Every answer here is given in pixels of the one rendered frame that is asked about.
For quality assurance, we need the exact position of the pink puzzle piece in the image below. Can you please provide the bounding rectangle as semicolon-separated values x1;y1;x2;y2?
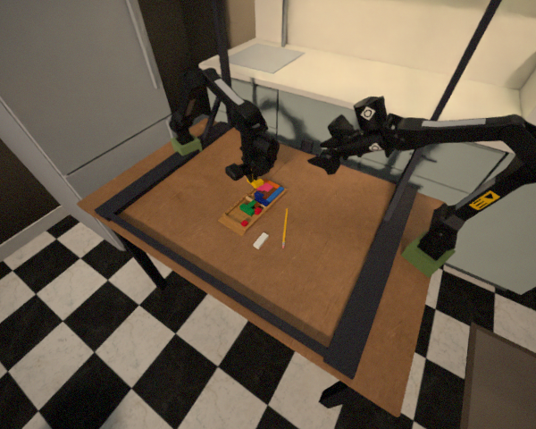
257;183;273;192

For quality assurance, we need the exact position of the wooden puzzle board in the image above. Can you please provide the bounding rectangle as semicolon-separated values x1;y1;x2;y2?
218;188;288;237

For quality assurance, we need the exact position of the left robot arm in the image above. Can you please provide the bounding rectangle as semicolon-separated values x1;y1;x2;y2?
328;96;536;261

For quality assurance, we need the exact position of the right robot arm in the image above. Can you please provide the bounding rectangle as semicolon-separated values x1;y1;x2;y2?
169;67;280;176

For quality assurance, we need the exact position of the green puzzle piece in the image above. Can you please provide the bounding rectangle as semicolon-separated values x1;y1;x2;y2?
239;200;256;216

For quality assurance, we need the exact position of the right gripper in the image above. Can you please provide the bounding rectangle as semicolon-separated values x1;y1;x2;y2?
225;147;258;183

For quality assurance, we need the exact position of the orange l-shaped puzzle piece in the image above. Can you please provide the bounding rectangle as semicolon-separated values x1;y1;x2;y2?
264;179;279;189

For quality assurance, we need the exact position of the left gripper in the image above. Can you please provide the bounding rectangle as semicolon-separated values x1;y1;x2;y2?
307;130;366;175

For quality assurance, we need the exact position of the brown puzzle piece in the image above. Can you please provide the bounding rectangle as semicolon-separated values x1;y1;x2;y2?
261;187;276;200

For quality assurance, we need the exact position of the yellow puzzle piece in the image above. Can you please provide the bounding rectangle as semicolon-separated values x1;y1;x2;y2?
247;174;264;189

